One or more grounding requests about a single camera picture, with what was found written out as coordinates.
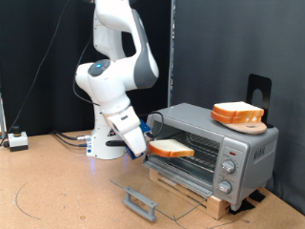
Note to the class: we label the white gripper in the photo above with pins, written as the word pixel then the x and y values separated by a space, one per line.
pixel 127 127

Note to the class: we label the toy bread slice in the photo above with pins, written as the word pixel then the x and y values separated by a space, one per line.
pixel 228 119
pixel 238 108
pixel 170 147

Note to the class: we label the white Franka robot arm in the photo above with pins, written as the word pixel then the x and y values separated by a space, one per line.
pixel 105 89

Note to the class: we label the silver oven knob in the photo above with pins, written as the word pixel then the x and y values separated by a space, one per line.
pixel 224 186
pixel 228 166

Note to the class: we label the silver toaster oven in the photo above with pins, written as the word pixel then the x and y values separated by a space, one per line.
pixel 251 152

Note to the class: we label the slatted wooden block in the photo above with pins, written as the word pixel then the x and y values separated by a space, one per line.
pixel 219 206

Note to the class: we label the black backdrop curtain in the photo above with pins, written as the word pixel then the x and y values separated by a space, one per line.
pixel 47 105

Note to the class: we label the round wooden serving board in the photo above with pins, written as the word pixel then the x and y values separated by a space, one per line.
pixel 251 129

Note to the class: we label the black foam pad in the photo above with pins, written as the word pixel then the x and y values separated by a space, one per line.
pixel 257 195
pixel 241 206

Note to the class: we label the emergency stop button box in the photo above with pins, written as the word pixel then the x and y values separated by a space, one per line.
pixel 18 140

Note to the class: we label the vertical metal pole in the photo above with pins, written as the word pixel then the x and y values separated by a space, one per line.
pixel 172 31

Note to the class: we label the grey backdrop curtain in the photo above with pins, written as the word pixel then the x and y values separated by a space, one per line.
pixel 228 47

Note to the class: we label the black metal bookend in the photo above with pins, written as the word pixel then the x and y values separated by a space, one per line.
pixel 267 86

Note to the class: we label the metal frame bar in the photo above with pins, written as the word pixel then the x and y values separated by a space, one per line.
pixel 2 117

